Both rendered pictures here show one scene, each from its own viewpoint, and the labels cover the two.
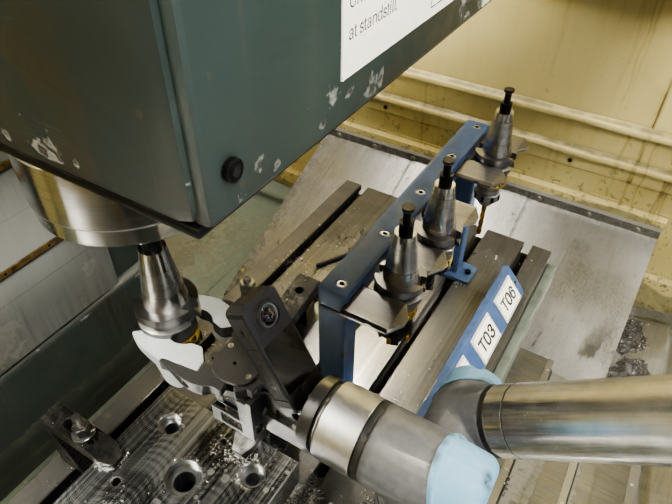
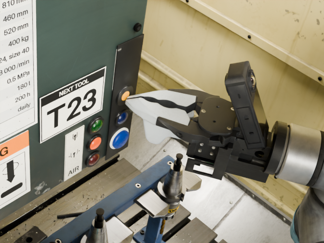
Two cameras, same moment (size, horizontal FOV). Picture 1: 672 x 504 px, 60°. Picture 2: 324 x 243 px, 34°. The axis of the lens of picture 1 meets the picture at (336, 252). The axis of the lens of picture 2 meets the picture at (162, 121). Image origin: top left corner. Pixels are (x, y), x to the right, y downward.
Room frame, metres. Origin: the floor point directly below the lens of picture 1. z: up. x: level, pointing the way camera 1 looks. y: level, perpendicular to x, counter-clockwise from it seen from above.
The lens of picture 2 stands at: (0.01, -0.26, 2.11)
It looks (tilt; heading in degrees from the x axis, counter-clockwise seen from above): 42 degrees down; 4
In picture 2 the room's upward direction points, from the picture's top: 11 degrees clockwise
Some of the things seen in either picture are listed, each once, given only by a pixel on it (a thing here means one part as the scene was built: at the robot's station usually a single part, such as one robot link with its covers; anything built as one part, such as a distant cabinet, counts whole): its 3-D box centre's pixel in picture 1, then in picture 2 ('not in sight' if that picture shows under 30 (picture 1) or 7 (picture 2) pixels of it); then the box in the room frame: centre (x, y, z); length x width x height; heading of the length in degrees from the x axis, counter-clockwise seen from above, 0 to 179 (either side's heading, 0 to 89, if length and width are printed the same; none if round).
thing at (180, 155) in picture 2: (507, 100); (178, 161); (0.79, -0.25, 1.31); 0.02 x 0.02 x 0.03
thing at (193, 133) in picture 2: not in sight; (190, 126); (0.52, -0.26, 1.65); 0.09 x 0.05 x 0.02; 89
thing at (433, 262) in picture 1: (419, 257); not in sight; (0.56, -0.11, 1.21); 0.07 x 0.05 x 0.01; 59
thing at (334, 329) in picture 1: (336, 377); not in sight; (0.49, 0.00, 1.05); 0.10 x 0.05 x 0.30; 59
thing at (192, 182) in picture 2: (506, 142); (187, 179); (0.84, -0.28, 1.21); 0.07 x 0.05 x 0.01; 59
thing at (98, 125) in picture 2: not in sight; (96, 125); (0.51, -0.14, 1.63); 0.02 x 0.01 x 0.02; 149
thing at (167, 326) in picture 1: (167, 306); not in sight; (0.40, 0.17, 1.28); 0.06 x 0.06 x 0.03
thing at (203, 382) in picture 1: (206, 368); not in sight; (0.34, 0.12, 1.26); 0.09 x 0.05 x 0.02; 72
